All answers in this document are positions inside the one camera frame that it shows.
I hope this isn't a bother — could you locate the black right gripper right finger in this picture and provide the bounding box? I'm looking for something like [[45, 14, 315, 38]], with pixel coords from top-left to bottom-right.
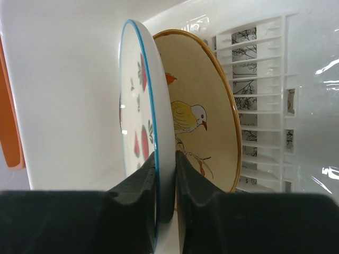
[[176, 151, 338, 253]]

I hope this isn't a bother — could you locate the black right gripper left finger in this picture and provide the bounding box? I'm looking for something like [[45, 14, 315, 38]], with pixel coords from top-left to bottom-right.
[[1, 155, 156, 253]]

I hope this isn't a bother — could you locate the beige bird pattern plate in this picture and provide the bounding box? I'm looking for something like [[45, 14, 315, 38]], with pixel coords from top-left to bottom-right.
[[154, 29, 242, 192]]

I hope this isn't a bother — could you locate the white watermelon pattern plate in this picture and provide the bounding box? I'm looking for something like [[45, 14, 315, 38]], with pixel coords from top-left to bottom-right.
[[119, 19, 175, 233]]

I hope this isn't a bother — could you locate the orange plastic bin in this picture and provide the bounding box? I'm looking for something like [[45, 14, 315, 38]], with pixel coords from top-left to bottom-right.
[[1, 48, 25, 171]]

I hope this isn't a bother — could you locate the white plastic bin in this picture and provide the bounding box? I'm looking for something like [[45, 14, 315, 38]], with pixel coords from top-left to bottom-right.
[[0, 0, 339, 254]]

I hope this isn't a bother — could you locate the floral patterned table mat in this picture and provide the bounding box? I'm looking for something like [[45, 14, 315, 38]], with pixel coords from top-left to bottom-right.
[[214, 24, 292, 192]]

